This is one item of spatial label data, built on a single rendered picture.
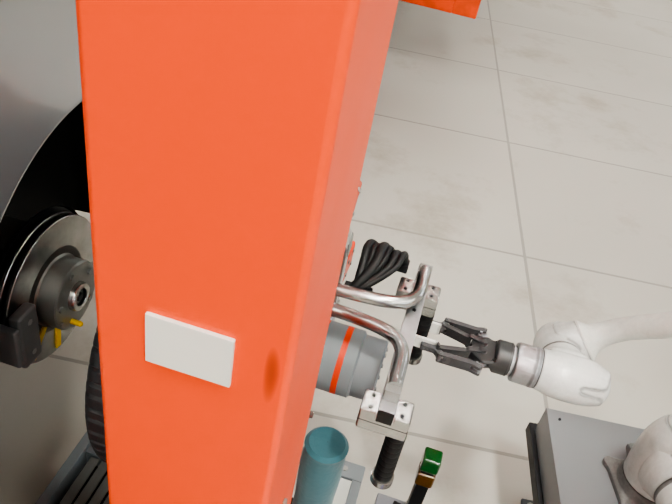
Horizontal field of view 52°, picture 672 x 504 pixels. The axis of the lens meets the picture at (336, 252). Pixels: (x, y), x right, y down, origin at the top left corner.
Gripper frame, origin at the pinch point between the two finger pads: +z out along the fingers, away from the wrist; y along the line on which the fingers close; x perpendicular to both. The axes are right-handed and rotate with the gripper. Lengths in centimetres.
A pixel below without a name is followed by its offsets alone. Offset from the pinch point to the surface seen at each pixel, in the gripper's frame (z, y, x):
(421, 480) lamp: -9.1, -19.5, -23.9
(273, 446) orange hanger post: 13, -81, 56
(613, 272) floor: -87, 176, -83
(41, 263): 75, -26, 12
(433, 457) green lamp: -9.8, -18.0, -17.0
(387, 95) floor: 54, 308, -83
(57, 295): 70, -28, 7
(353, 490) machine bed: 4, 8, -75
